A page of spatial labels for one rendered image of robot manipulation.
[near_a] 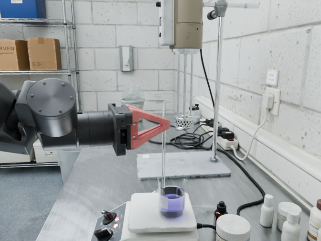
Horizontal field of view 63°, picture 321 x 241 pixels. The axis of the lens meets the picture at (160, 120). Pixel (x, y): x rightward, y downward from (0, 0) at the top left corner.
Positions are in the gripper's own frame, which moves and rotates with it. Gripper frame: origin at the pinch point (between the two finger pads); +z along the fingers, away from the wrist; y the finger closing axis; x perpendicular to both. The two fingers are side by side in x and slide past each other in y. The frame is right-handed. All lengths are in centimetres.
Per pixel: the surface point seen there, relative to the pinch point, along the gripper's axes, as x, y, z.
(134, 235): 18.4, -3.3, -6.3
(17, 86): 19, 260, -73
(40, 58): -9, 218, -44
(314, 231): 22.1, -7.8, 29.3
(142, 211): 16.6, 0.5, -3.9
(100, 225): 21.8, 5.9, -11.4
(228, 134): 19, 47, 44
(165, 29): -19.3, 34.2, 11.5
